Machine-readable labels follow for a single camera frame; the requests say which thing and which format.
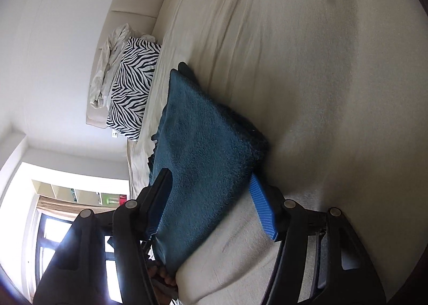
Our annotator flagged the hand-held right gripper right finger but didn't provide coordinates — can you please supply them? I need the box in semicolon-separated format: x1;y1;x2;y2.
249;174;393;305

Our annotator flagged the zebra print pillow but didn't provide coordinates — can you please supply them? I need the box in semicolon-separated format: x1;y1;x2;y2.
106;36;163;141

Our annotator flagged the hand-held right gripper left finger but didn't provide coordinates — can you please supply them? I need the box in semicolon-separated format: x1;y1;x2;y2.
33;168;174;305

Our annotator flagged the white open shelf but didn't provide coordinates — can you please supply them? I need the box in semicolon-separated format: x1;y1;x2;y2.
31;178;129;209

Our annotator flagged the black framed window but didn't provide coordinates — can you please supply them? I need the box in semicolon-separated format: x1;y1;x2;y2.
0;213;121;305

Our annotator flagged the dark green knit sweater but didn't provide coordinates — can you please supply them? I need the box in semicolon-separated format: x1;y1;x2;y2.
147;62;270;270

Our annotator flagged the crumpled white duvet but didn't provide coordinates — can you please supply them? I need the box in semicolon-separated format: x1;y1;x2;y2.
88;23;158;110

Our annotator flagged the beige bed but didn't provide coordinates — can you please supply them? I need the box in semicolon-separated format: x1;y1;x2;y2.
126;0;428;305

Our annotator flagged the person's left hand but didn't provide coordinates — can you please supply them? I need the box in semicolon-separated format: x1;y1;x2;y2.
147;262;178;298

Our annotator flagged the beige curtain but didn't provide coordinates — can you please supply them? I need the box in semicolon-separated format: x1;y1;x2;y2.
36;195;108;223

